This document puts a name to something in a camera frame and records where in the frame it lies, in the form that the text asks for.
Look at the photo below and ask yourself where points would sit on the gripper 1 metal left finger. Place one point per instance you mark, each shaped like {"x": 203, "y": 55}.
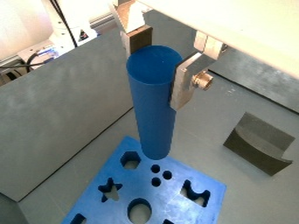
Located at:
{"x": 135, "y": 31}

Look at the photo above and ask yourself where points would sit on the gripper 1 metal right finger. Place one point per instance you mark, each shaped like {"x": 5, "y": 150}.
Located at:
{"x": 191, "y": 72}

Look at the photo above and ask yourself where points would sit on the blue round cylinder peg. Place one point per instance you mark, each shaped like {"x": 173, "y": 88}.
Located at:
{"x": 149, "y": 67}

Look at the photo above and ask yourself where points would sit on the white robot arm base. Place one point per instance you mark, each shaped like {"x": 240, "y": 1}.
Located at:
{"x": 71, "y": 32}

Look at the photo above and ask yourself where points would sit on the blue shape sorting board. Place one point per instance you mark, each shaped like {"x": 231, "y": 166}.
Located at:
{"x": 181, "y": 196}

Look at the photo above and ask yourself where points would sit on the black curved cradle holder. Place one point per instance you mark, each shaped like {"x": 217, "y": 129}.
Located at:
{"x": 260, "y": 143}

